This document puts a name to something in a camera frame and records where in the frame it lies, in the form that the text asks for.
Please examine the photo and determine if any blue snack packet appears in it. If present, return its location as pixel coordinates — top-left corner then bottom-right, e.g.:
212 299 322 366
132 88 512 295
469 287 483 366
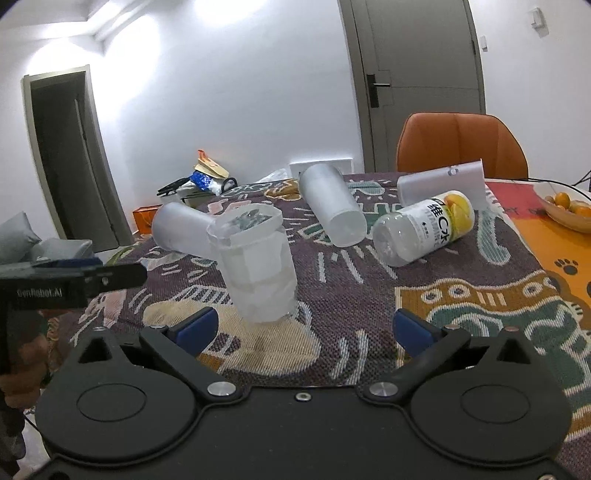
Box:
189 171 219 193

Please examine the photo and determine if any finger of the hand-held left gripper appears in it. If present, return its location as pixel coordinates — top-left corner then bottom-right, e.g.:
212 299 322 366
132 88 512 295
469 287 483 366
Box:
83 263 149 293

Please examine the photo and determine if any large frosted plastic cup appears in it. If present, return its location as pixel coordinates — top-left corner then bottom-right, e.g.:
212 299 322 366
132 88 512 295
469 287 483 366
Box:
298 162 369 247

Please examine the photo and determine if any white paper cup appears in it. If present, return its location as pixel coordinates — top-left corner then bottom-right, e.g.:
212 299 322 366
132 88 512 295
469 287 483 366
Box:
396 159 486 209

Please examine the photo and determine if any orange leather chair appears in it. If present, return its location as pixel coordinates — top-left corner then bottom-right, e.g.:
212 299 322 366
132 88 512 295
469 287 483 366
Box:
396 112 530 179

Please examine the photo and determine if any patterned woven tablecloth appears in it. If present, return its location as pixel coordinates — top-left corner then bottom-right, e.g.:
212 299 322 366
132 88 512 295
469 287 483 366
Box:
68 171 591 445

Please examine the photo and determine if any white wall switch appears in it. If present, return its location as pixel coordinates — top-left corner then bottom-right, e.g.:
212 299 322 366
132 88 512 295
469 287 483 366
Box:
530 6 551 38

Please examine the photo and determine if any person's left hand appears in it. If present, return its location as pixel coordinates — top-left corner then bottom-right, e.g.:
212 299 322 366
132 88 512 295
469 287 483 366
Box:
0 315 60 407

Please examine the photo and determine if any black door lock handle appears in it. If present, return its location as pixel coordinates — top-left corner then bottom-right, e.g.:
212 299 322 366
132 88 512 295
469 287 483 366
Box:
366 73 393 110

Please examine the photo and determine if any orange box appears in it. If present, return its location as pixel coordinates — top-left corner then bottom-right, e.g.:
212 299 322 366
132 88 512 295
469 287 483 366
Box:
132 205 163 234

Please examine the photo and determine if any small frosted plastic cup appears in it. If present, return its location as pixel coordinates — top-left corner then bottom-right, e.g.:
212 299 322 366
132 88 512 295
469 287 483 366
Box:
151 202 223 258

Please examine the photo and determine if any white flat box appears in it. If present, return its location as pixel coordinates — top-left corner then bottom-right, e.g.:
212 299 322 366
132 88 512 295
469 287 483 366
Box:
289 158 354 179

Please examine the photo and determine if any clear plastic bag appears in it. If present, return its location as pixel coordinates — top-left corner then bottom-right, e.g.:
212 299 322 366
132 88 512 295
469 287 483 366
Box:
255 168 293 186

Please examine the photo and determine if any black cable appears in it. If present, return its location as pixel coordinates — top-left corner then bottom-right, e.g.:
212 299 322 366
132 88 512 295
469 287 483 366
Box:
529 170 591 191

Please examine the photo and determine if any beige fruit bowl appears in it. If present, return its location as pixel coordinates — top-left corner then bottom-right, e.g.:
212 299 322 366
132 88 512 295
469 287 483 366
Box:
534 181 591 234

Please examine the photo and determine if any dark open doorway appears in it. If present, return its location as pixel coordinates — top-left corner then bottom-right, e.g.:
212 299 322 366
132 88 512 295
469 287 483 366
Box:
20 65 136 253

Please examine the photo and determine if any clear cup with paper liner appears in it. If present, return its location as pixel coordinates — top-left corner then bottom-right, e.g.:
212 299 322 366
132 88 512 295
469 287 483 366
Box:
206 203 299 324

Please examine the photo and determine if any grey sofa cushion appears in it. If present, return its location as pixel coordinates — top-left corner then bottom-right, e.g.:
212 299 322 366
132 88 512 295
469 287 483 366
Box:
0 211 94 265

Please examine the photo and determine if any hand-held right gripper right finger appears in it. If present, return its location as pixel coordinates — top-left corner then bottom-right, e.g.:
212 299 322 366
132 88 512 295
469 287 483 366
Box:
355 308 539 408

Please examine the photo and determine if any plastic bottle with yellow label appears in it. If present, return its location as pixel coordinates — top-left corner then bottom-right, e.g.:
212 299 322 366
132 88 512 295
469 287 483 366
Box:
372 189 476 268

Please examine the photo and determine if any orange paw print mat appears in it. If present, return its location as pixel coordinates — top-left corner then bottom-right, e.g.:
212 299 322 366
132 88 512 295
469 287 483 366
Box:
484 180 591 346

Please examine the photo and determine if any grey door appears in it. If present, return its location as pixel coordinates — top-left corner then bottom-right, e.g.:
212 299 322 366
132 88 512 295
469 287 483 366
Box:
338 0 487 173

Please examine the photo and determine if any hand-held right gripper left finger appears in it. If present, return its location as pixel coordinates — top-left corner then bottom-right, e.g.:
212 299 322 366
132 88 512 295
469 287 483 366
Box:
69 306 242 408

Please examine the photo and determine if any black folded tool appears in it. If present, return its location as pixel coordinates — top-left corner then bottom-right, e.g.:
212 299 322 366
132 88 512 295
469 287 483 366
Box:
156 177 191 197

